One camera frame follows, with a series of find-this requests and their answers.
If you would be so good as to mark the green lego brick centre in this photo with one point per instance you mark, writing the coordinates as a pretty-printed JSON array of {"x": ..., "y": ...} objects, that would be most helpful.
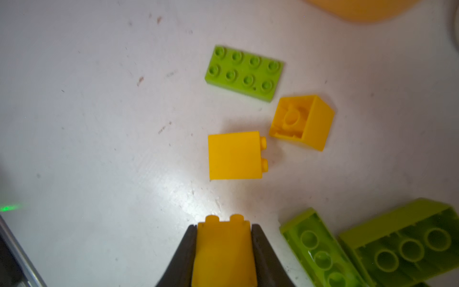
[{"x": 406, "y": 246}]

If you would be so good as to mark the green lego plate left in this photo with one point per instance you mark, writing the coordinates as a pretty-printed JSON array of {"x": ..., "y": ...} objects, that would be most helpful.
[{"x": 243, "y": 72}]

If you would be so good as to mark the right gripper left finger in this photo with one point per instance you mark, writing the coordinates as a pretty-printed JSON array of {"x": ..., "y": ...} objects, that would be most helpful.
[{"x": 179, "y": 271}]

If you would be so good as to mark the yellow plastic bin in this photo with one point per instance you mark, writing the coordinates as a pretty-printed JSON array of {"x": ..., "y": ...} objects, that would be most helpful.
[{"x": 364, "y": 11}]

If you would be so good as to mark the green lego brick low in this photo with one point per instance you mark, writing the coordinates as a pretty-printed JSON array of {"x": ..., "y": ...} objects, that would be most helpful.
[{"x": 319, "y": 253}]

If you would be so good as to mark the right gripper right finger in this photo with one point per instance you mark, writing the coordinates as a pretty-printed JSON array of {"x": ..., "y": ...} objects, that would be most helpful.
[{"x": 270, "y": 272}]

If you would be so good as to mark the yellow lego brick small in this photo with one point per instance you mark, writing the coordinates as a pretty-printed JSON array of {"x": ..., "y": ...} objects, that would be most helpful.
[{"x": 224, "y": 253}]

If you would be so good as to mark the white plastic bin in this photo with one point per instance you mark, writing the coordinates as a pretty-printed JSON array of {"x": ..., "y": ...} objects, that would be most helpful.
[{"x": 454, "y": 25}]

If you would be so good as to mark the yellow lego brick top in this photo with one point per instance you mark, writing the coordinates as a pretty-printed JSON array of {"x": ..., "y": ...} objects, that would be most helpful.
[{"x": 303, "y": 120}]

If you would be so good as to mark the yellow lego brick mid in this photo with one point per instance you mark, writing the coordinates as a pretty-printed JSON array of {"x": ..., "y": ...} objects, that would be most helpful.
[{"x": 237, "y": 156}]

